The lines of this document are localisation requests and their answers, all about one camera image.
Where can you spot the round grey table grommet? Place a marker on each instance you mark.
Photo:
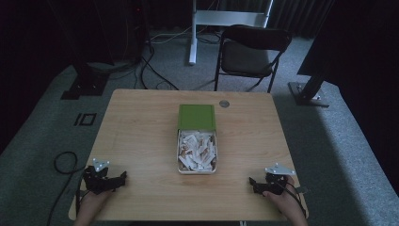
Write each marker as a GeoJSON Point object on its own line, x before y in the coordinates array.
{"type": "Point", "coordinates": [224, 104]}

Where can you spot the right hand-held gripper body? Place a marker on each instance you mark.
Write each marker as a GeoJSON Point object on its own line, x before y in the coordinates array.
{"type": "Point", "coordinates": [277, 180]}

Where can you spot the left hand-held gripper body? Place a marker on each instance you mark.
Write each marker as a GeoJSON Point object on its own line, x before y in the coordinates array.
{"type": "Point", "coordinates": [95, 180]}

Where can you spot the white metal stand frame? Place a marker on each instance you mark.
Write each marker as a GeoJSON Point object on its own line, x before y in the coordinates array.
{"type": "Point", "coordinates": [219, 18]}

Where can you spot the black stand with flat base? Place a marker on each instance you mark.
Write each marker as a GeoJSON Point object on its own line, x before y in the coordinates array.
{"type": "Point", "coordinates": [86, 81]}

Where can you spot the pile of white paper packets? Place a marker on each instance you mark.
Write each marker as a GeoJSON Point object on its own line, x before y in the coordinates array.
{"type": "Point", "coordinates": [197, 150]}

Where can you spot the green box lid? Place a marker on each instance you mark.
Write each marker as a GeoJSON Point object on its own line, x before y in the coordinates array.
{"type": "Point", "coordinates": [197, 117]}

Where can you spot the person's right hand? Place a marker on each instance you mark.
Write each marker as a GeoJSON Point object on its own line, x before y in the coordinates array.
{"type": "Point", "coordinates": [284, 201]}

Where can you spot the white rectangular box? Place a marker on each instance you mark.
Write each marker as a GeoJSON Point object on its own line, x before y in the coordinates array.
{"type": "Point", "coordinates": [179, 157]}

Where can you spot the black stand with bolted base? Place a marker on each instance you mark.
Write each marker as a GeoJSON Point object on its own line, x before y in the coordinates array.
{"type": "Point", "coordinates": [309, 91]}

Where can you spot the black folding chair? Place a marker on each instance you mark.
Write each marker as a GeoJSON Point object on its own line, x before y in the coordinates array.
{"type": "Point", "coordinates": [244, 56]}

